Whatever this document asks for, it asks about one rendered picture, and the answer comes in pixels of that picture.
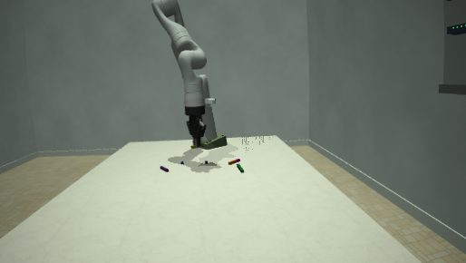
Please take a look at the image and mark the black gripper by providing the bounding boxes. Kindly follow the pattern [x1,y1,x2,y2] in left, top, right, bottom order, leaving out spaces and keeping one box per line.
[185,105,207,148]

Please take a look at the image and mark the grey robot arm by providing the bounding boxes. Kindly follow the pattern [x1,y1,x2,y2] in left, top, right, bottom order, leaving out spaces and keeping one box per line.
[151,0,218,141]

